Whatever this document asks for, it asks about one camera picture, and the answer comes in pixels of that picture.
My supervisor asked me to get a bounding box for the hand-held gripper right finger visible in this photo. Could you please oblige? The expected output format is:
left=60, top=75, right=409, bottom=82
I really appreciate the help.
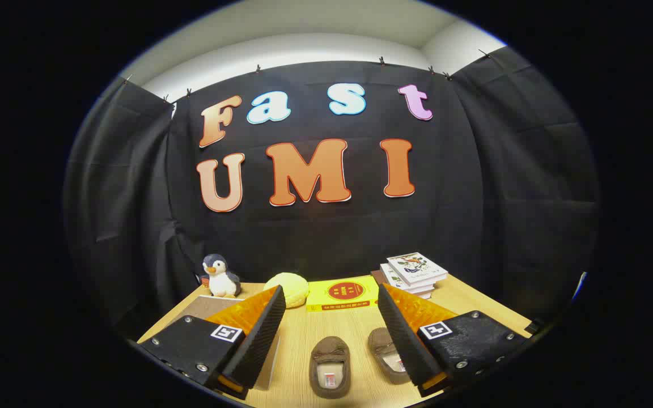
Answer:
left=378, top=283, right=533, bottom=397

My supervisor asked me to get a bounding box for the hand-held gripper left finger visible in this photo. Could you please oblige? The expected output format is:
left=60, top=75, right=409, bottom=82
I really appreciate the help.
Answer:
left=137, top=285, right=287, bottom=400

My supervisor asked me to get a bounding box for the brown fuzzy slipper shoe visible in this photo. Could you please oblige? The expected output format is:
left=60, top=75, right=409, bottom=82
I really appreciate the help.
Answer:
left=309, top=335, right=352, bottom=400
left=367, top=327, right=412, bottom=385

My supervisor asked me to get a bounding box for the brown fabric storage box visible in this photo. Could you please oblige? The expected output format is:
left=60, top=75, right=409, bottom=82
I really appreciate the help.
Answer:
left=175, top=295, right=282, bottom=392

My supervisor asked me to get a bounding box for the yellow bun plush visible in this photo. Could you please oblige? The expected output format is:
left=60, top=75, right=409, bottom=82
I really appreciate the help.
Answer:
left=263, top=272, right=310, bottom=308

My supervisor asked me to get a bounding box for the white paperback book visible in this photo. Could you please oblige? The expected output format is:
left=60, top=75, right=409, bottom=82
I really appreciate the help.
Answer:
left=380, top=263, right=435, bottom=295

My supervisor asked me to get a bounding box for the penguin plush toy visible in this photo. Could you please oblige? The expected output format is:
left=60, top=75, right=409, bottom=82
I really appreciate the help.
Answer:
left=199, top=253, right=242, bottom=298

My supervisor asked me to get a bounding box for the white book with floral cover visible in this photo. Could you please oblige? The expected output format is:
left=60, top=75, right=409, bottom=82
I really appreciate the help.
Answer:
left=387, top=252, right=449, bottom=287

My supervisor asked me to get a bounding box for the yellow book with red circle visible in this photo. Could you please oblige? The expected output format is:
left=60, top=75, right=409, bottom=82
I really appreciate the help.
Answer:
left=306, top=275, right=381, bottom=312

